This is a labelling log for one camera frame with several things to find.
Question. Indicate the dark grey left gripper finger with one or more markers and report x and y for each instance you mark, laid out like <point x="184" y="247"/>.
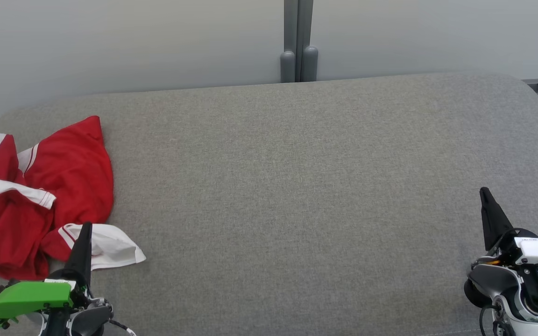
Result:
<point x="82" y="256"/>

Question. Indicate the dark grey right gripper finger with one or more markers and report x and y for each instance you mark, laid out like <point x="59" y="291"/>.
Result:
<point x="492" y="219"/>

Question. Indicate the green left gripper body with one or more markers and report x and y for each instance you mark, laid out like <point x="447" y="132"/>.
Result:
<point x="31" y="296"/>

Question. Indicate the red and white jersey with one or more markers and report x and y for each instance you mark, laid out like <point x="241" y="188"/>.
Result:
<point x="73" y="172"/>

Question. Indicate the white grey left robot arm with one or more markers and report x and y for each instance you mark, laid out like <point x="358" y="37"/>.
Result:
<point x="89" y="321"/>

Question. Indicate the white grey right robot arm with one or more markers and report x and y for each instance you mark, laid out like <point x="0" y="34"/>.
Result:
<point x="488" y="280"/>

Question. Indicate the grey partition post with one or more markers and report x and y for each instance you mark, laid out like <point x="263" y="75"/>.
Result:
<point x="309" y="63"/>
<point x="287" y="65"/>

